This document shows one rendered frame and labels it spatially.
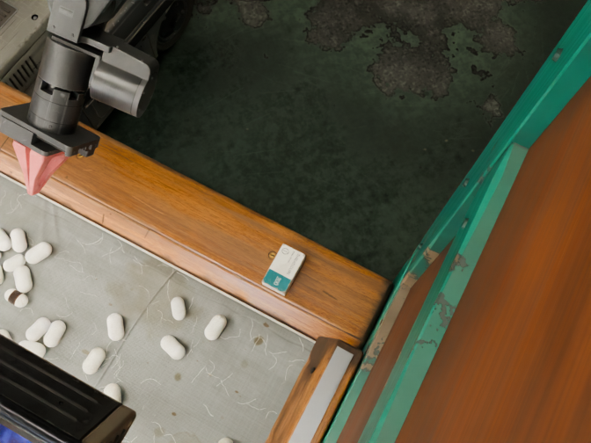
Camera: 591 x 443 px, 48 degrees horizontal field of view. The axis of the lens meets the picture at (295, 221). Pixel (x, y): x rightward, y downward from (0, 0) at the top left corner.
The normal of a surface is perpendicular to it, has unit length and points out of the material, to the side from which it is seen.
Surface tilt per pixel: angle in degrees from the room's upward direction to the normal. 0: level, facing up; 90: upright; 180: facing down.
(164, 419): 0
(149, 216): 0
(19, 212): 0
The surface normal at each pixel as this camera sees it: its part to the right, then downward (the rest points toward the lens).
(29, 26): 0.01, -0.32
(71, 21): -0.11, 0.40
